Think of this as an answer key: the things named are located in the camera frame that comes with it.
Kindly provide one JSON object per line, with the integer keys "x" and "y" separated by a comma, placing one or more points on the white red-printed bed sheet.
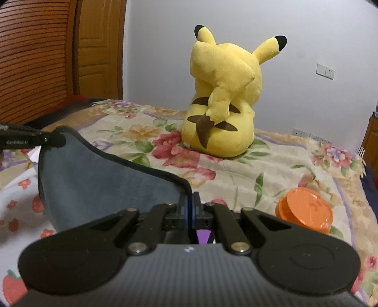
{"x": 20, "y": 206}

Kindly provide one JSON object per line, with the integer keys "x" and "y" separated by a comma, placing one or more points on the grey towel with black edge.
{"x": 100, "y": 180}

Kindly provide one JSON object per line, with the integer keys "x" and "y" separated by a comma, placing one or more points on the white wall switch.
{"x": 325, "y": 71}

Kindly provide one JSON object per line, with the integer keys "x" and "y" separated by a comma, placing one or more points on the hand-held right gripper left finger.
{"x": 185, "y": 212}

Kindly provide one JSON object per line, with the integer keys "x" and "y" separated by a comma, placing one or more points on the beige floral blanket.
{"x": 265, "y": 177}

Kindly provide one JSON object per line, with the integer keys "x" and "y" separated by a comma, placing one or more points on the wooden door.
{"x": 99, "y": 47}

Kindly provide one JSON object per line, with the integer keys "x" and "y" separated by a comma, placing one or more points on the dark blue cloth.
{"x": 371, "y": 186}

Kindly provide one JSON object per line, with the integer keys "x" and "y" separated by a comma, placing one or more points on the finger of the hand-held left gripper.
{"x": 53, "y": 139}

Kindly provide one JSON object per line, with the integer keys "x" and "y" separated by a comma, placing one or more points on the white wall socket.
{"x": 321, "y": 139}
{"x": 300, "y": 132}

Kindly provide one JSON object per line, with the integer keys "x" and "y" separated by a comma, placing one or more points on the orange round plastic container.
{"x": 307, "y": 211}

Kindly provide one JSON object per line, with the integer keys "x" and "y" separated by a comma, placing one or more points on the wooden cabinet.
{"x": 370, "y": 138}

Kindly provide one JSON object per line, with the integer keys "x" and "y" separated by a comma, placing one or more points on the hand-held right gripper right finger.
{"x": 195, "y": 212}

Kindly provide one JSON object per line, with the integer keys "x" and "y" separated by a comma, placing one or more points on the slatted wooden headboard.
{"x": 32, "y": 56}

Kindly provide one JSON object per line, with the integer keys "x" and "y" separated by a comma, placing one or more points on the yellow plush toy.
{"x": 224, "y": 97}

